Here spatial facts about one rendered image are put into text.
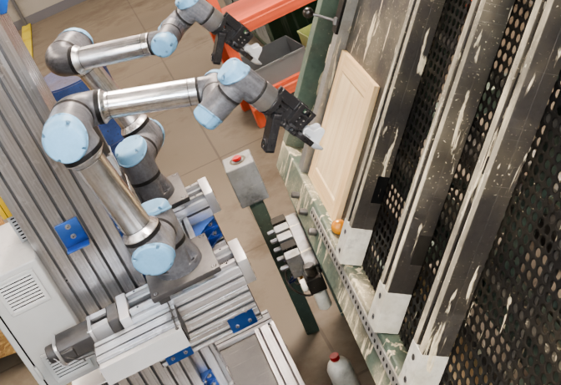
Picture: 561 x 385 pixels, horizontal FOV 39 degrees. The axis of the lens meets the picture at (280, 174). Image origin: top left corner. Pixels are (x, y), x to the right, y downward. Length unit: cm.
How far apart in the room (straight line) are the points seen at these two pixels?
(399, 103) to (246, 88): 44
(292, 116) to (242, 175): 106
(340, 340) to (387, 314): 145
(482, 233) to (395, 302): 43
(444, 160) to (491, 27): 33
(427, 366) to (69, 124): 105
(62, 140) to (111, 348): 70
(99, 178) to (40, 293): 57
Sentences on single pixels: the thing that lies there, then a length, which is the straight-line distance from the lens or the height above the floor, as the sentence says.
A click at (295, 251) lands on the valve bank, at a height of 77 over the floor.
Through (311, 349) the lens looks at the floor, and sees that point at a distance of 356.
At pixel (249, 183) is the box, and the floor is 85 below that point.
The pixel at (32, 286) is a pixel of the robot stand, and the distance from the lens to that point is 256.
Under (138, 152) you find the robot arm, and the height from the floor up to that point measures 125.
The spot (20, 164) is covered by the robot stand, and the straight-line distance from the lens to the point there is 243.
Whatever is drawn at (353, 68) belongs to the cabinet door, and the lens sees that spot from 265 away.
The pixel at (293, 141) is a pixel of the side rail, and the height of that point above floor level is 91.
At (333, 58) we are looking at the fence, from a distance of 281.
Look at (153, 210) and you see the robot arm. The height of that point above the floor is 127.
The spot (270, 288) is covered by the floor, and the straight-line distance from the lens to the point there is 399.
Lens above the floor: 233
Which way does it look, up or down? 29 degrees down
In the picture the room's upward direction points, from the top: 23 degrees counter-clockwise
